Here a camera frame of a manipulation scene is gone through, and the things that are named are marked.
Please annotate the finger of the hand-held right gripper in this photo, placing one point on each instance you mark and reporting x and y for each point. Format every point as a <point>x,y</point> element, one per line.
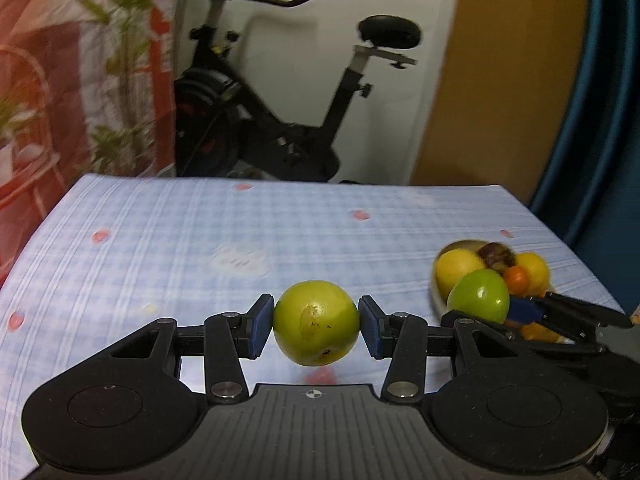
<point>585,310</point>
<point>525,310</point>

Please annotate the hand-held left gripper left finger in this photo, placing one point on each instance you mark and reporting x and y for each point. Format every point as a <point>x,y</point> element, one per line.
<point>260,325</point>

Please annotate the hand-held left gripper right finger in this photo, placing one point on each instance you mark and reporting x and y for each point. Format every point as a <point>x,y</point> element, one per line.
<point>370,327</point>

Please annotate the small tangerine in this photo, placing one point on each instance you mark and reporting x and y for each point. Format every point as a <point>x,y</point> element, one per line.
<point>516,279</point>

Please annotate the green round jujube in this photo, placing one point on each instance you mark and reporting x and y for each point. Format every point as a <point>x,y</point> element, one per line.
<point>316,322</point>
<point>477,297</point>

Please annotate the dark red round fruit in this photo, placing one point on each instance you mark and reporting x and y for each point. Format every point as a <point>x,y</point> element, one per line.
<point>495,255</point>

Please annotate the cream round plate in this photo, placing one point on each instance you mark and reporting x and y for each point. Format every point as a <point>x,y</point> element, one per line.
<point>437,302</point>

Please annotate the yellow lemon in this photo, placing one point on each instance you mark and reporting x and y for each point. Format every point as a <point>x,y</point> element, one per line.
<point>457,267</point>

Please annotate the yellow round fruit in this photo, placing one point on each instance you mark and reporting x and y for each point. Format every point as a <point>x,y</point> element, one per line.
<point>534,267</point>

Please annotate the blue checked tablecloth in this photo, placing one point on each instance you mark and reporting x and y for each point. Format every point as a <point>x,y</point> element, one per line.
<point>150,240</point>

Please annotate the dark blue curtain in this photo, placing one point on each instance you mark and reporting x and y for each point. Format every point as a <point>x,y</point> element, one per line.
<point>610,135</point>

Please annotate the black exercise bike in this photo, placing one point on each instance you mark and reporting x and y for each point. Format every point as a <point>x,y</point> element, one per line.
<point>330,120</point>

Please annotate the wooden board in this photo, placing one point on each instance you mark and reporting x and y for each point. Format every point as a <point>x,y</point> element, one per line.
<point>500,85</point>

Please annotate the plant printed backdrop cloth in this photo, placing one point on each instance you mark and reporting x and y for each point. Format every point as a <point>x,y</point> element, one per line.
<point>60,60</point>

